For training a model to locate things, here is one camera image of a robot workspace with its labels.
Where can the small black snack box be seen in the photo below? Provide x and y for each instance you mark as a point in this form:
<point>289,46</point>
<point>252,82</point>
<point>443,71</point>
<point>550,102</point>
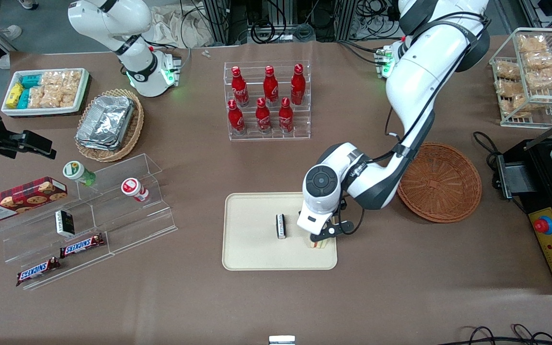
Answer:
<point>281,226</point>
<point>64,224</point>

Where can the black countertop appliance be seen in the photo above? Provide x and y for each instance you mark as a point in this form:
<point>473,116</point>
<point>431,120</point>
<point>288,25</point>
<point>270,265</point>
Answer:
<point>539,163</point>

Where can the crumpled beige cloth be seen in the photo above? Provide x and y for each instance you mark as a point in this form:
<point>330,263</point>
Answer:
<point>175,26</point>

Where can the white shoe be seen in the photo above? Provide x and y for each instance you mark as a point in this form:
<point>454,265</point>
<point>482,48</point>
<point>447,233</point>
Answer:
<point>10,31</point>
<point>29,4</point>

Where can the stacked aluminium foil trays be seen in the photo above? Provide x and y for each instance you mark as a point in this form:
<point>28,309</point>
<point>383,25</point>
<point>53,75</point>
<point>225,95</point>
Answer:
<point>106,122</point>

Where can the clear acrylic tiered shelf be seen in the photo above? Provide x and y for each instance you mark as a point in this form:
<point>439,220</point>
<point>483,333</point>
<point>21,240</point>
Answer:
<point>127,225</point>

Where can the white box device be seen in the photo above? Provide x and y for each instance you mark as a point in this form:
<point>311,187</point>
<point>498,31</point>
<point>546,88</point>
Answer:
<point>281,340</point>

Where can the brown wicker basket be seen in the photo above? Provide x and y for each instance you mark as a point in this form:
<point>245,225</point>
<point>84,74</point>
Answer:
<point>439,182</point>

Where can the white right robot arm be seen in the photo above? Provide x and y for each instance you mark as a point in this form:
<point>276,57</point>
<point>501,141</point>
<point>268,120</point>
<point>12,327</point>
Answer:
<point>113,24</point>

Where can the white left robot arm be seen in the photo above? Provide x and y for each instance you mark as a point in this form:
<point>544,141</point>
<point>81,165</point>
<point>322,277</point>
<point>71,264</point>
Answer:
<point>419,72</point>

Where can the cream plastic tray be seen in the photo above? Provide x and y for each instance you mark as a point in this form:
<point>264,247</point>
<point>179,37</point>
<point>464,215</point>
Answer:
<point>257,249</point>

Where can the light wicker basket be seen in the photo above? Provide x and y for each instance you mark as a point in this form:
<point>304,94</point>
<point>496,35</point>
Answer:
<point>134,129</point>

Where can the red cola bottle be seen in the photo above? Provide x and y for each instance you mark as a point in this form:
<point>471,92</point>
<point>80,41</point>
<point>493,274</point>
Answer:
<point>298,84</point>
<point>270,85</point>
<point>235,117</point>
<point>263,115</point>
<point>285,115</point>
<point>239,86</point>

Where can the clear acrylic bottle rack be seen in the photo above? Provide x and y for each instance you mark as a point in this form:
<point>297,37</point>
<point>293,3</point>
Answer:
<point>252,136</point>

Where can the red tartan cookie box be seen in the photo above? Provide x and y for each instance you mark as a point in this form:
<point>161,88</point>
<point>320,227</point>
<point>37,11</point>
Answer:
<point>22,196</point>

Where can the red lidded snack cup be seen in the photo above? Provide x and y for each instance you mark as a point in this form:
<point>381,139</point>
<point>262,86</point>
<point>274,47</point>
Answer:
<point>131,186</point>

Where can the teal snack pack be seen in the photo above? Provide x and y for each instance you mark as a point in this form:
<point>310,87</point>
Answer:
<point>23,99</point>
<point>31,80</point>

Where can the metal equipment rack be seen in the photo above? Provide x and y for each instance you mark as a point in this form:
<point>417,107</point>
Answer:
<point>218,19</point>

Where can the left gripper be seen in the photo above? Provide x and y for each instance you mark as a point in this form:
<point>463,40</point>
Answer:
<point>343,205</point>

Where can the beige rice cracker bag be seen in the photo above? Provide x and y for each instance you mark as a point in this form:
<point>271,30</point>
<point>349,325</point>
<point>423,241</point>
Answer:
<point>542,60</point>
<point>68,98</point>
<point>51,98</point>
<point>544,78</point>
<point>532,43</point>
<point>36,97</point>
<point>508,88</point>
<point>51,79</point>
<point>508,69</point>
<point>520,106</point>
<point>71,81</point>

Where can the Snickers chocolate bar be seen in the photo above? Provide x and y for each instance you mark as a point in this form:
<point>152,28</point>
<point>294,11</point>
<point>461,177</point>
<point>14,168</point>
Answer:
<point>38,271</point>
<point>82,246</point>

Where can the sandwich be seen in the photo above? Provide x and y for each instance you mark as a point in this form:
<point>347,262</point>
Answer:
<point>320,244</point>

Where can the green lidded snack cup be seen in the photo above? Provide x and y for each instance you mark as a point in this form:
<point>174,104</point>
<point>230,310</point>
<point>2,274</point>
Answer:
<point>74,170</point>

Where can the yellow snack pack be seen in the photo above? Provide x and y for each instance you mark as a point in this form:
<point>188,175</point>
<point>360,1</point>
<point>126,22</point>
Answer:
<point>15,96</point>

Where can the white rectangular snack bin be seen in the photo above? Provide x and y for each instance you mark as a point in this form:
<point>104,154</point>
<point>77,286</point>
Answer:
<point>46,110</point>

